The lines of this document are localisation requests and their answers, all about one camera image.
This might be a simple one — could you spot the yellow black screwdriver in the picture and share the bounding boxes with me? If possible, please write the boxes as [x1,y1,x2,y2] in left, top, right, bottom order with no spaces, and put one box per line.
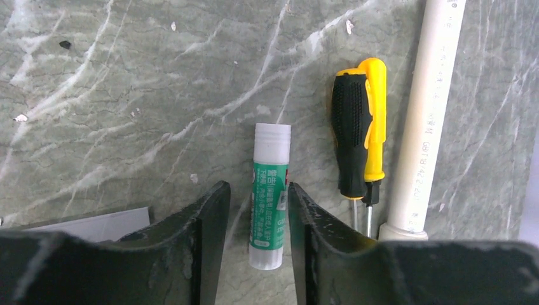
[329,57,387,238]

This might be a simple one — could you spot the green glue stick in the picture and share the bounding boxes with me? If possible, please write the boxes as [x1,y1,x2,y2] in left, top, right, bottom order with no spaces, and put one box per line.
[249,123,291,271]

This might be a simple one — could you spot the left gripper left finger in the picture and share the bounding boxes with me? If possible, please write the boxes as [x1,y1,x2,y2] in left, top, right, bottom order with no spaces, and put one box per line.
[1,181,231,304]

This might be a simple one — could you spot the grey envelope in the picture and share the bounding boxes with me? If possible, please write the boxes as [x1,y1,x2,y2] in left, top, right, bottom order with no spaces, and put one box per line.
[26,207,150,242]

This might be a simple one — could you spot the white PVC pipe frame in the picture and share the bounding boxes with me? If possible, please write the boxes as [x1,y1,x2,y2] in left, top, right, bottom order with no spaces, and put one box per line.
[378,0,467,241]

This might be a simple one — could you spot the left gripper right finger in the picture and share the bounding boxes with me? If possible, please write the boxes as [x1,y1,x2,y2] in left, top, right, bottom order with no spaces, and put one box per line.
[288,183,538,304]

